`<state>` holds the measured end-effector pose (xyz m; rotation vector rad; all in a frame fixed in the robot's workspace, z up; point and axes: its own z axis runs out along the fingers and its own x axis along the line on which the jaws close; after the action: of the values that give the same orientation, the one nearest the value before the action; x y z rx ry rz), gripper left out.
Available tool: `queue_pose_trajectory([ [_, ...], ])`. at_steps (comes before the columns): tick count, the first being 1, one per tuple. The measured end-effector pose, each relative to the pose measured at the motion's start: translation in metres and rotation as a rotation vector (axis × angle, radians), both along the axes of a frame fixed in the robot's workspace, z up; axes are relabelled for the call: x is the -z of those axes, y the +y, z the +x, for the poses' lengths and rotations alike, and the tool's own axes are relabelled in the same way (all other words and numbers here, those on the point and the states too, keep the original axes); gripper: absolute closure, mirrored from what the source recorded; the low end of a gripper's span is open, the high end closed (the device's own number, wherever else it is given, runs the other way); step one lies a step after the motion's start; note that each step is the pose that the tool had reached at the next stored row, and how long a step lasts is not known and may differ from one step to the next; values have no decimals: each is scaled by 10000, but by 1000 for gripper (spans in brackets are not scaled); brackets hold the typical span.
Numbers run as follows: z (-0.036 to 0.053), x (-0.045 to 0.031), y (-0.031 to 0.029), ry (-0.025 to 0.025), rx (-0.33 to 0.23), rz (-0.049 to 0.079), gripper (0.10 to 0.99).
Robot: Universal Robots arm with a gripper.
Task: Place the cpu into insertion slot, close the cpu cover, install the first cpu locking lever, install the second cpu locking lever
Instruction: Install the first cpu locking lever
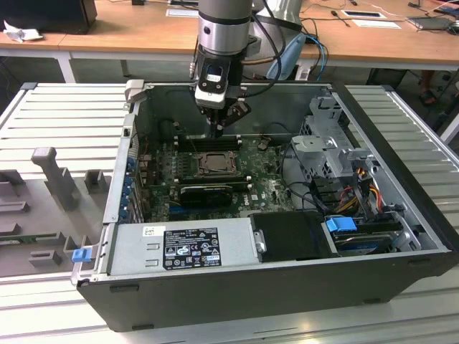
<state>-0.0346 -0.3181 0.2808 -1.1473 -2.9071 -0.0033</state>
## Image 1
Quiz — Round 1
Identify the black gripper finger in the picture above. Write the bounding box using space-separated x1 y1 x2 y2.
217 99 252 140
209 108 220 139

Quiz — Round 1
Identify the thin wire locking lever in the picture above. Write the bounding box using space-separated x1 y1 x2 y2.
189 135 204 159

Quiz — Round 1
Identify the black RAM slot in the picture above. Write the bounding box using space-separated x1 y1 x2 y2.
177 173 252 183
175 133 241 143
176 142 242 151
179 181 254 191

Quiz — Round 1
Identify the CPU socket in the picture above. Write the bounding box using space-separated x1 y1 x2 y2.
193 149 240 179

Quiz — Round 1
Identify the black graphics card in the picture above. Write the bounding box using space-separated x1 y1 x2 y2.
178 183 233 208

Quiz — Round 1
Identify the green motherboard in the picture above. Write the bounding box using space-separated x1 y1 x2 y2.
138 138 301 223

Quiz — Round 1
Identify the light grey case latch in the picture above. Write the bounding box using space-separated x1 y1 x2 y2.
124 79 146 105

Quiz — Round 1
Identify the silver metal drive cage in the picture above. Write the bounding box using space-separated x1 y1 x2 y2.
289 93 383 182

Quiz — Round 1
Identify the black plastic shroud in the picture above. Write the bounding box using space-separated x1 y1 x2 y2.
248 210 341 263

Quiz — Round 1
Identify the white paper sheet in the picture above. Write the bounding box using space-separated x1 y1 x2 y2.
352 19 403 29

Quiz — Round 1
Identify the grey power supply with label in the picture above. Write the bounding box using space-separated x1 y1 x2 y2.
107 217 260 277

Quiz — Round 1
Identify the hard disk in blue carrier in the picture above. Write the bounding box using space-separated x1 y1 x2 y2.
324 216 399 257

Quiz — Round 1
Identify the grey parts rack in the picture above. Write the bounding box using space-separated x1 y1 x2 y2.
0 145 113 280

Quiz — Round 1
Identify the black and grey PC case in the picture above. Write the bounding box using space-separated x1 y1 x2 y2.
70 79 459 333

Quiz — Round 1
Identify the person's leg with sandal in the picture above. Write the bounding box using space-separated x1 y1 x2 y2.
418 70 437 105

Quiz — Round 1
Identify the blue case latch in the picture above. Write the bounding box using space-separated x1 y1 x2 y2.
71 248 90 265

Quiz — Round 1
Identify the black box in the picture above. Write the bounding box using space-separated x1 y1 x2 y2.
0 0 98 36

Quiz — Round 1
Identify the grey laptop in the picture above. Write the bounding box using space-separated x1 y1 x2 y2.
406 16 455 32

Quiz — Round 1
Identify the crumpled white paper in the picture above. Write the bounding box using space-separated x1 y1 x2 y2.
2 19 44 44

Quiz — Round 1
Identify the green RAM stick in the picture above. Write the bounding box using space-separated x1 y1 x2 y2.
0 232 60 243

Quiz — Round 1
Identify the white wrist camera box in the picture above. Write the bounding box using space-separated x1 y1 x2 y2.
194 59 230 110

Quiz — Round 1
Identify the white desk cable port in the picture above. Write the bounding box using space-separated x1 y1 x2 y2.
166 8 200 18
339 9 387 20

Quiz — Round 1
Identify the wooden desk white frame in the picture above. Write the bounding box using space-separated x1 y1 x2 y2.
59 0 459 85
0 0 98 85

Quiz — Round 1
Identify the yellow and red wire bundle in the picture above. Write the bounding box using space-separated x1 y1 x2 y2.
336 181 383 213

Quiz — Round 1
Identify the white table frame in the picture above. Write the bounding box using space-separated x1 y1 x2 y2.
439 113 459 145

